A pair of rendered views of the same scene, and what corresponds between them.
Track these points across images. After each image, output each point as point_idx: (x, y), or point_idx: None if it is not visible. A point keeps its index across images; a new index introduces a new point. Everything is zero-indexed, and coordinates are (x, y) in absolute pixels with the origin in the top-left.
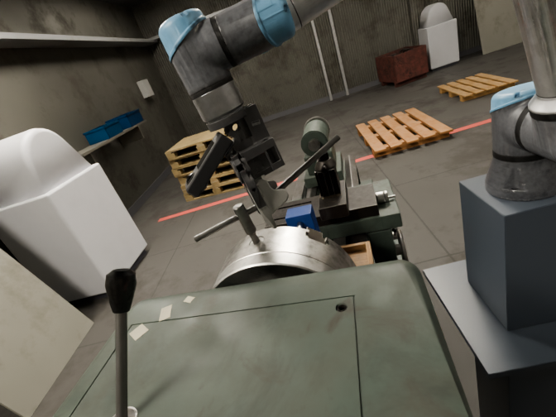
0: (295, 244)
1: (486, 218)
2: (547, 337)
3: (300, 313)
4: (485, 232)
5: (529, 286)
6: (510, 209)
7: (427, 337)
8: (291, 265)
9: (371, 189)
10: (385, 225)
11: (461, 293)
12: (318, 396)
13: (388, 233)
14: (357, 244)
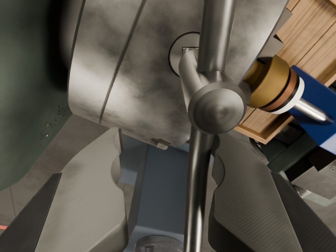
0: (131, 119)
1: (162, 214)
2: (136, 151)
3: None
4: (165, 202)
5: (141, 175)
6: (140, 230)
7: None
8: (67, 90)
9: (322, 194)
10: (274, 163)
11: (188, 145)
12: None
13: (268, 157)
14: (272, 134)
